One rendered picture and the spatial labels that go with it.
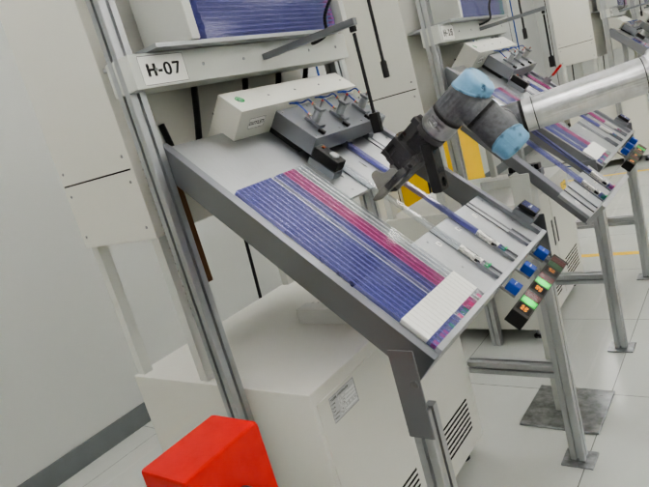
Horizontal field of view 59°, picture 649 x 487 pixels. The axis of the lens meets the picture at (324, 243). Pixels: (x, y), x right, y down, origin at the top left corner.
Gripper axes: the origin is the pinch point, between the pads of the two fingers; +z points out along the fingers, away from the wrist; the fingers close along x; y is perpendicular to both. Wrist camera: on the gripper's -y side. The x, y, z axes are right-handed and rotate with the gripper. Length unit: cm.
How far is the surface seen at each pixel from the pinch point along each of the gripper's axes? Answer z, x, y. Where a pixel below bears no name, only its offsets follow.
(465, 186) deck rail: -1.8, -30.0, -9.0
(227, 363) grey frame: 37, 40, -6
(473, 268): -6.1, 3.2, -26.2
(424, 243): -3.1, 6.6, -14.9
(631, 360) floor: 29, -95, -94
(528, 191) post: -3, -57, -22
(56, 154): 41, 38, 63
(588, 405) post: 35, -61, -89
